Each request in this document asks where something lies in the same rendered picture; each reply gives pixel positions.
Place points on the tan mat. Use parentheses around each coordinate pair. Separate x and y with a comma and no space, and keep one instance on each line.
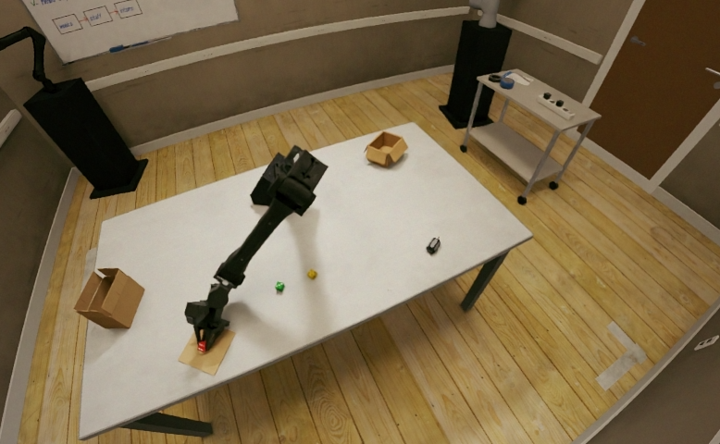
(208,361)

